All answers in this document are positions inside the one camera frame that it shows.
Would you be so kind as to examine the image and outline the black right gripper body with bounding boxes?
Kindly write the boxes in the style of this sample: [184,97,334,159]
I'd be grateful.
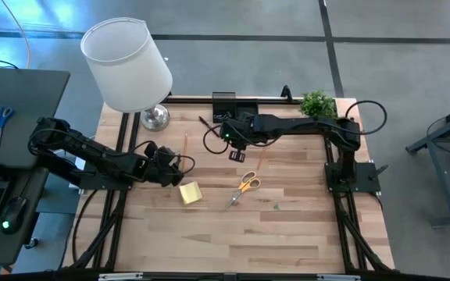
[219,112,257,164]

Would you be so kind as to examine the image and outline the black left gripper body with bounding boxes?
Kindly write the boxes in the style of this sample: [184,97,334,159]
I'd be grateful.
[142,142,187,187]

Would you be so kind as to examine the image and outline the yellow handled scissors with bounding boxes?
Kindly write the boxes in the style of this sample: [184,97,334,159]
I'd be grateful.
[224,170,262,211]

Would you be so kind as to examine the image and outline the yellow sticky note pad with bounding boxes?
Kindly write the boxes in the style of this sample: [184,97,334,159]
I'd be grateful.
[178,180,204,206]

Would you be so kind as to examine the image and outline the black pen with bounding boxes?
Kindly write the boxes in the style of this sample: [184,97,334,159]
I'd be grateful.
[198,116,214,132]

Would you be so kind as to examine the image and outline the black mesh desk organizer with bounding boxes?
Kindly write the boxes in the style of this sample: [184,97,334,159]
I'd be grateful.
[212,91,260,120]

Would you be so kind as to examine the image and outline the small green potted plant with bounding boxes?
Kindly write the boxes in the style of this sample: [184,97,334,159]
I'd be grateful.
[299,89,338,118]

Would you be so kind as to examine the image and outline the white shade table lamp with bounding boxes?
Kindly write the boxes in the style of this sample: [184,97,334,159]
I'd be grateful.
[80,16,174,133]

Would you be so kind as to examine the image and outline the black clamp lever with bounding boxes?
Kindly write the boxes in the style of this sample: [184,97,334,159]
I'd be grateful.
[368,164,389,181]

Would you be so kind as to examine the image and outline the grey side table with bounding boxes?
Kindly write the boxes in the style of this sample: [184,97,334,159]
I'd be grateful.
[0,66,71,169]

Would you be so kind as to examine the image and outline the black computer mouse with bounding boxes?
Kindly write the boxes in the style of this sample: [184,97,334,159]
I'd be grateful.
[0,196,28,235]

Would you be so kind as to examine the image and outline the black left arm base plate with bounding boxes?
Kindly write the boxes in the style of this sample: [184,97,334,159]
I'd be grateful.
[78,167,135,191]

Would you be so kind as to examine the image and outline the black aluminium table frame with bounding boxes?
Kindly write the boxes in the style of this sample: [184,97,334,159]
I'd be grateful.
[59,94,396,274]

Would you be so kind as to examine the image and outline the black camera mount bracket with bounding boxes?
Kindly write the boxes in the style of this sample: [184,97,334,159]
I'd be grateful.
[280,84,294,103]

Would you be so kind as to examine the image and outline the thick black power cable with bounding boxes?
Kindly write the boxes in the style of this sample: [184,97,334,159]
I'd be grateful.
[71,189,99,265]

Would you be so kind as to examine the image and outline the silver metal bracket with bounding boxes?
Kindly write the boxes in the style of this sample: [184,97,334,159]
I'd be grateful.
[317,274,362,281]
[98,272,144,281]

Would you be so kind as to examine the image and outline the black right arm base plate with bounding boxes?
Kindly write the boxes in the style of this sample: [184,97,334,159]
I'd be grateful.
[324,161,382,193]

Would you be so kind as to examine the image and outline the black right arm cable loop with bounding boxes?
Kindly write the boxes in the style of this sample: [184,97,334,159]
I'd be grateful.
[345,100,388,136]

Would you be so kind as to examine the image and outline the orange floor cable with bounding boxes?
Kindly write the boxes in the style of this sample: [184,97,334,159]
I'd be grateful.
[0,0,31,69]

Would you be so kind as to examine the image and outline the grey metal cart frame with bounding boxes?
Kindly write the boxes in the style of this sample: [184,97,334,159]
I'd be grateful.
[405,99,450,229]

